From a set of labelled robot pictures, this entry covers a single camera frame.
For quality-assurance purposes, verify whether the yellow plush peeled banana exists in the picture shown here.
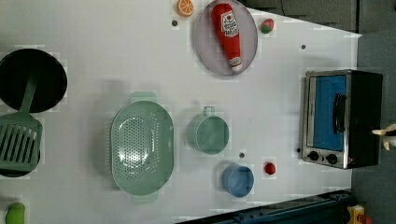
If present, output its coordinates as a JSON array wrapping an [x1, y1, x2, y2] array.
[[372, 124, 396, 150]]

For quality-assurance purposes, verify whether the black and silver toaster oven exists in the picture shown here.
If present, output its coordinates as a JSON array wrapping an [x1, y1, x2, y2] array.
[[301, 69, 383, 170]]

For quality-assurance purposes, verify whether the green colander basket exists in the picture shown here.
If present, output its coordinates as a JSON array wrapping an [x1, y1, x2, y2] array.
[[110, 91, 175, 204]]

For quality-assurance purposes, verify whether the blue cup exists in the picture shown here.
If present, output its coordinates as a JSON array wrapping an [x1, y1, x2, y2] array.
[[221, 164, 254, 198]]

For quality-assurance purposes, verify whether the small red tomato toy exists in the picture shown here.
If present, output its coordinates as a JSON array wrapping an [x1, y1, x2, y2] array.
[[264, 162, 276, 175]]

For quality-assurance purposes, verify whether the red plush ketchup bottle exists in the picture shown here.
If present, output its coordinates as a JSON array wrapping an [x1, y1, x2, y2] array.
[[211, 3, 242, 72]]

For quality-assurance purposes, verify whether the orange slice toy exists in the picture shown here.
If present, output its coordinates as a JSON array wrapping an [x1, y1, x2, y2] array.
[[177, 0, 194, 17]]

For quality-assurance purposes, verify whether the red strawberry toy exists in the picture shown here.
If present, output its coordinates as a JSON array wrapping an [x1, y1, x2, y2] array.
[[261, 19, 275, 34]]

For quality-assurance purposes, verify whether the black round pan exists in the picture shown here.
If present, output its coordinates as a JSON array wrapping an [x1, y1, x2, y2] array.
[[0, 49, 67, 113]]

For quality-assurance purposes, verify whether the green slotted spatula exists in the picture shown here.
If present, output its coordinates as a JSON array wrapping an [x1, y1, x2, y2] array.
[[0, 75, 43, 173]]

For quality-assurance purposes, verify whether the yellow red clamp object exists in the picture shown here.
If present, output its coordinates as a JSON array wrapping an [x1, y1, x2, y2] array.
[[347, 204, 373, 224]]

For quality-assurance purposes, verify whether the green toy vegetable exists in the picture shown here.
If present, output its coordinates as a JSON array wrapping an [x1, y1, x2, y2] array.
[[5, 203, 25, 224]]

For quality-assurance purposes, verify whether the green cup with handle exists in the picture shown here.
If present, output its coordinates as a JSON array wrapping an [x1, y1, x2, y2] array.
[[187, 105, 230, 155]]

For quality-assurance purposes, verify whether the blue metal frame rail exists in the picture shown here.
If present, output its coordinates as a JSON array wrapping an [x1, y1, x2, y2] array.
[[177, 190, 357, 224]]

